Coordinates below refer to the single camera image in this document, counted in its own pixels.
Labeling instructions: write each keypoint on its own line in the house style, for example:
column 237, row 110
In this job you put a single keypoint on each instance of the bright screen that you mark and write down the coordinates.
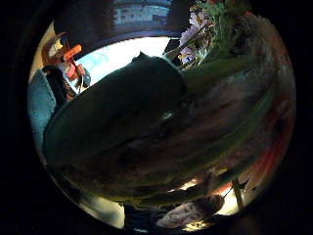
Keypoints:
column 142, row 14

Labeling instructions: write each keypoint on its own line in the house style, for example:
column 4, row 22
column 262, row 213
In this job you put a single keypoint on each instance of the orange and red object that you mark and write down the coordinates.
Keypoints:
column 74, row 62

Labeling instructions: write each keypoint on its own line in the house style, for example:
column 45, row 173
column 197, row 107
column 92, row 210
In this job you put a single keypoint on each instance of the bouquet of flowers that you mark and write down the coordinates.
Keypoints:
column 221, row 107

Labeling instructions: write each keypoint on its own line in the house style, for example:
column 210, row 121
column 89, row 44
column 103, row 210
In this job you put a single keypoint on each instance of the teal chair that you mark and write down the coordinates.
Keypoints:
column 40, row 104

